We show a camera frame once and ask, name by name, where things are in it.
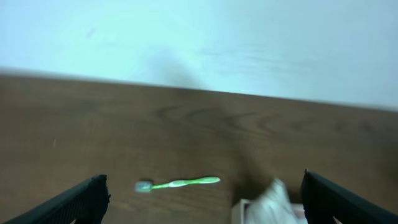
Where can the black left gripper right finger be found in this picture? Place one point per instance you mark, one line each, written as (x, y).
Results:
(326, 202)

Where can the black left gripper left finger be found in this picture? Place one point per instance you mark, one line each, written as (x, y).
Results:
(86, 202)

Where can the white box with pink interior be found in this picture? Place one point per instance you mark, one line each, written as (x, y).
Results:
(239, 210)

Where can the green white toothbrush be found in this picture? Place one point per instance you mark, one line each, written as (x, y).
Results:
(147, 186)

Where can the white lotion tube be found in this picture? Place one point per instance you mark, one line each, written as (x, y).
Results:
(273, 206)

